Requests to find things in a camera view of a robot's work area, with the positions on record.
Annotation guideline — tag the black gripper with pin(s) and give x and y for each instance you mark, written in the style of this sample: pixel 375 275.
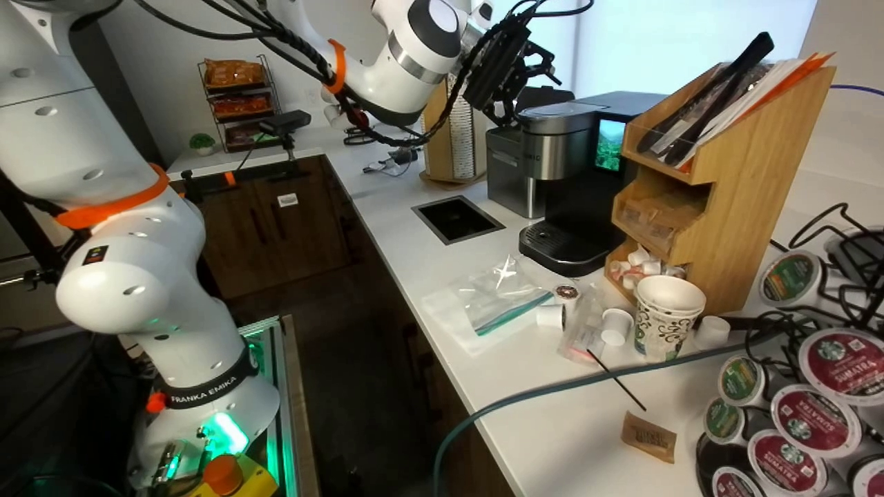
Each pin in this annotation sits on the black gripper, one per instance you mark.
pixel 500 65

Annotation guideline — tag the black and silver coffeemaker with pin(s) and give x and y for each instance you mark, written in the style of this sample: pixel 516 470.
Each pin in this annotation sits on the black and silver coffeemaker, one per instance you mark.
pixel 571 183

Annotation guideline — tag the patterned paper coffee cup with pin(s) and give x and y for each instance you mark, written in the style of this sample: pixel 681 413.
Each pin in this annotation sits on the patterned paper coffee cup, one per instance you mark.
pixel 668 321

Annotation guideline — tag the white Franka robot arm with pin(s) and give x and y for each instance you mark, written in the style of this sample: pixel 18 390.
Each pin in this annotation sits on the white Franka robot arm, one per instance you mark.
pixel 140 276

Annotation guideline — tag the wooden cup dispenser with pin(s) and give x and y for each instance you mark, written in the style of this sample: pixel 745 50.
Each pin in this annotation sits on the wooden cup dispenser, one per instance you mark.
pixel 437 154

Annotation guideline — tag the small white creamer cup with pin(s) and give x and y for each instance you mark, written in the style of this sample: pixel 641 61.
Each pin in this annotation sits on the small white creamer cup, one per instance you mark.
pixel 614 323
pixel 552 319
pixel 715 330

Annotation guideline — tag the clear plastic cup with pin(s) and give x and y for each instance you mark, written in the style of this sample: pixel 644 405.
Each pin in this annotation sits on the clear plastic cup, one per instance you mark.
pixel 583 327

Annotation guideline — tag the green lid coffee pod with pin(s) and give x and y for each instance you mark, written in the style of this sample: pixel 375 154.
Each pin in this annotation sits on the green lid coffee pod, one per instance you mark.
pixel 742 380
pixel 724 419
pixel 792 276

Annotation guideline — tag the red lid coffee pod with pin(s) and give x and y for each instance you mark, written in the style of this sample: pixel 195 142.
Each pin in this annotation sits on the red lid coffee pod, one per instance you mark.
pixel 846 363
pixel 735 483
pixel 872 478
pixel 785 461
pixel 815 421

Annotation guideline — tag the stack of paper cups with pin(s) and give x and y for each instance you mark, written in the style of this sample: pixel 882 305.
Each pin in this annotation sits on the stack of paper cups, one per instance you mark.
pixel 471 154

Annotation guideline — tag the black rectangular tray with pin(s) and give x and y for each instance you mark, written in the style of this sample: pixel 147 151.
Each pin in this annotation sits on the black rectangular tray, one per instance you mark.
pixel 458 220

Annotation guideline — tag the small clutter pile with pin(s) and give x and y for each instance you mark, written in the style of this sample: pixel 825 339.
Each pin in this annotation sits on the small clutter pile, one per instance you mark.
pixel 393 158

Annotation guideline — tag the bright window pane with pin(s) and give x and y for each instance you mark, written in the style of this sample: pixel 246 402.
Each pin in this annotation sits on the bright window pane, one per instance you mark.
pixel 691 42

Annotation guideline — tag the black utensils bundle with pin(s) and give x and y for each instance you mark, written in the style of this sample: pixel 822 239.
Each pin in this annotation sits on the black utensils bundle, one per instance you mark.
pixel 708 97

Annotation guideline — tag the clear plastic zip bag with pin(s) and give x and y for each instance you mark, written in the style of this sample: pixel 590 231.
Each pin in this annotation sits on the clear plastic zip bag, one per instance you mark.
pixel 487 305

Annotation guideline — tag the black handheld device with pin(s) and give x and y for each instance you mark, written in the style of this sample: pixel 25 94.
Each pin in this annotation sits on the black handheld device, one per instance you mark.
pixel 285 123

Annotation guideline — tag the wooden condiment organizer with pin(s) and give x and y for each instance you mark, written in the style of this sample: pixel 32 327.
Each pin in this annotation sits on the wooden condiment organizer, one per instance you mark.
pixel 746 203

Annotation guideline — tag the orange edged paper stack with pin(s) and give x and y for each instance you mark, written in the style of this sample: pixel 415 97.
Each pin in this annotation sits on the orange edged paper stack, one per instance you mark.
pixel 778 82

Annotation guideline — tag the dark wooden counter cabinet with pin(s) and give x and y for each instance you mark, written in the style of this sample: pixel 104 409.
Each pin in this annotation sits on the dark wooden counter cabinet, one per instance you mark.
pixel 278 231

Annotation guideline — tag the snack display rack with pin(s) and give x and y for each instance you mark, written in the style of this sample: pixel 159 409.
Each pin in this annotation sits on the snack display rack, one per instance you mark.
pixel 237 101

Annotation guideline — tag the black stir stick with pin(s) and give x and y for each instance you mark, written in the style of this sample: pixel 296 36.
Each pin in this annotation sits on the black stir stick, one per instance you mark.
pixel 618 380

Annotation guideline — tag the small green round object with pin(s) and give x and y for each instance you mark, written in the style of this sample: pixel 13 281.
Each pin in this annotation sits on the small green round object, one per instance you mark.
pixel 202 142

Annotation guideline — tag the brown sugar packet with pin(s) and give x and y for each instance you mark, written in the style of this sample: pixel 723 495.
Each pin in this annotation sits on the brown sugar packet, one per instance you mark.
pixel 650 438

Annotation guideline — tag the robot stand with green light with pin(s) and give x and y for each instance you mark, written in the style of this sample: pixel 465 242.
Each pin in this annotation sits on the robot stand with green light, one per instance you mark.
pixel 278 405

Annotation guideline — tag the orange emergency stop button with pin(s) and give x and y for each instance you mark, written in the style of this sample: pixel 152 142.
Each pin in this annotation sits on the orange emergency stop button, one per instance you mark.
pixel 226 472

